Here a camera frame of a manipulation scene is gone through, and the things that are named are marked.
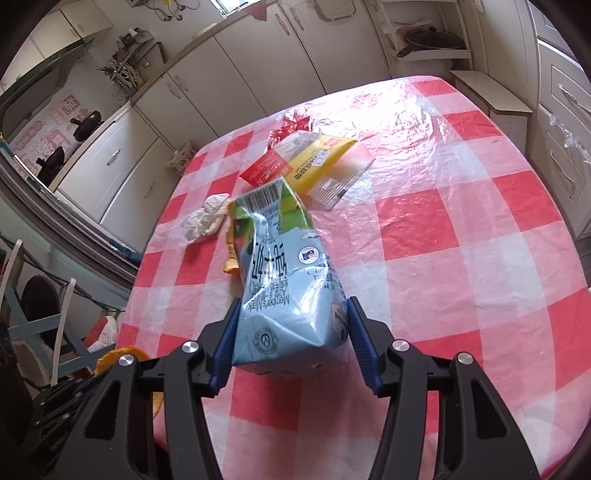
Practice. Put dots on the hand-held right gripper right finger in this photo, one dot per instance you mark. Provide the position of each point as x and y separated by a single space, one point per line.
364 346

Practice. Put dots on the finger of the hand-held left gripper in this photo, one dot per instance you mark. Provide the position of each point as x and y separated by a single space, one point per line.
60 410

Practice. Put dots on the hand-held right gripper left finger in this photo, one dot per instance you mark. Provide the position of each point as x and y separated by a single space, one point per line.
226 341

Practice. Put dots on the blue milk carton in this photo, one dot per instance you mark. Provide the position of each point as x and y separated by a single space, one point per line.
286 300

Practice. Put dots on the orange peel piece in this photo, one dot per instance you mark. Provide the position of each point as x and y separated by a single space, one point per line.
111 357
229 265

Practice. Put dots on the red and white shoe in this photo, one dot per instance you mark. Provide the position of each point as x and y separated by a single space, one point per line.
104 334

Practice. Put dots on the blue folding stool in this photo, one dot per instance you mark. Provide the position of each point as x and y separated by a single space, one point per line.
27 318

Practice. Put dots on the crumpled white tissue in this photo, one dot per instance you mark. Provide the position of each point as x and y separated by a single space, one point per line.
203 219

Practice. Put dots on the red checked tablecloth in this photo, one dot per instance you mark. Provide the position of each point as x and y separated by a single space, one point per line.
461 230

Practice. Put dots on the red snack wrapper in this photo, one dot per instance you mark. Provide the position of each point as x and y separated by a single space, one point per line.
263 170

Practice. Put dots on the white woven basket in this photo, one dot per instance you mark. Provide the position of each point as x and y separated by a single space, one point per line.
181 159

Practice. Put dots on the yellow plastic package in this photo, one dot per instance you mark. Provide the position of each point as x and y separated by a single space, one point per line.
323 161

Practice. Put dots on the dark cooking pot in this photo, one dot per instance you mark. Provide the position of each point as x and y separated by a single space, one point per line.
51 164

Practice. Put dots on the black wok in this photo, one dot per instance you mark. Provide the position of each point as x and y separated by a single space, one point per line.
85 124

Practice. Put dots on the cream kitchen cabinets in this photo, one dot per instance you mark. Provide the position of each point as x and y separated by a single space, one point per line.
207 83

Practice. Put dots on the small wooden side table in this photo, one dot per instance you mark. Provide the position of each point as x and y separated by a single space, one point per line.
494 94

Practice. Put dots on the white corner shelf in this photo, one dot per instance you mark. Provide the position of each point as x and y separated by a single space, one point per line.
429 64

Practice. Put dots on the clear plastic bag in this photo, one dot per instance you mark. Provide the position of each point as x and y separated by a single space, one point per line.
572 138

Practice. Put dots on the kitchen utensil clutter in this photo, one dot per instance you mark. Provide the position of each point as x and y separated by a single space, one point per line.
127 64

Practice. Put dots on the black frying pan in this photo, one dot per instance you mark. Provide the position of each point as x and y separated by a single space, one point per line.
434 39

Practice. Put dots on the range hood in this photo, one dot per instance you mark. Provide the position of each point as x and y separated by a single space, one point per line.
41 74

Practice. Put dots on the cream drawer cabinet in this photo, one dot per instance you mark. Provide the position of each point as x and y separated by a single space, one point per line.
563 83

